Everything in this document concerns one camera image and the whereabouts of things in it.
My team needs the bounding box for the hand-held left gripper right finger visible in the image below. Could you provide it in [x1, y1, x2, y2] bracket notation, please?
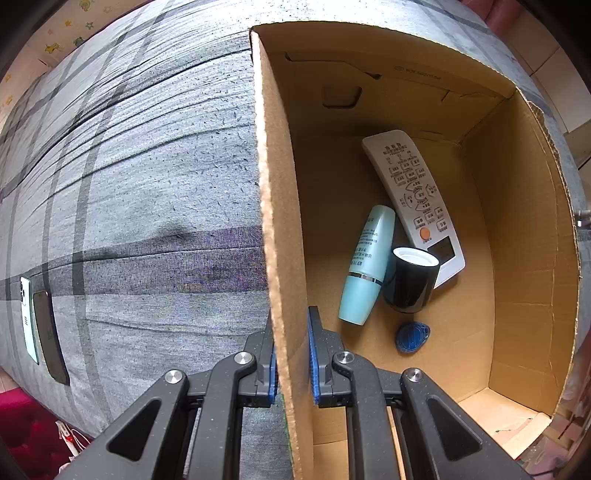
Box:
[307, 305, 532, 480]

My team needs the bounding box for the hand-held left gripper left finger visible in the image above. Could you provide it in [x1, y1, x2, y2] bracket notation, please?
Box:
[55, 309, 281, 480]

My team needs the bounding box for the blue key fob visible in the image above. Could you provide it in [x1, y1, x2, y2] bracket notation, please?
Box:
[396, 322, 432, 355]

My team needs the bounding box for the light blue cosmetic bottle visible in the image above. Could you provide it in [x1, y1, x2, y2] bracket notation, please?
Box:
[338, 205, 396, 326]

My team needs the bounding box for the black cup white inside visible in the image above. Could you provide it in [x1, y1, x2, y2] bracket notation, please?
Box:
[382, 247, 440, 315]

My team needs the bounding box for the white remote control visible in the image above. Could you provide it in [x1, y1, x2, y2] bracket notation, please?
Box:
[361, 130, 466, 289]

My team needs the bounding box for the brown cardboard box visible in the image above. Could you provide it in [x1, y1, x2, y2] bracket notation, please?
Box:
[249, 21, 580, 480]

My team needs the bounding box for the black smartphone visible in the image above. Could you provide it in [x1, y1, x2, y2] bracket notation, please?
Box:
[33, 291, 71, 386]

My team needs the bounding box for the grey plaid bed sheet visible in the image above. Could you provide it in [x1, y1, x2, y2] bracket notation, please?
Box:
[0, 0, 578, 480]

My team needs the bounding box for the white green smartphone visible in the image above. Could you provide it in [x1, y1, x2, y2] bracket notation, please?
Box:
[19, 276, 41, 365]

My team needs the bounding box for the red cloth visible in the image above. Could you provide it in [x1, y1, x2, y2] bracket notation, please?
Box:
[0, 388, 70, 480]

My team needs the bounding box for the white cable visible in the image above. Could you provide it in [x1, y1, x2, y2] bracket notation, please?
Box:
[55, 420, 93, 462]

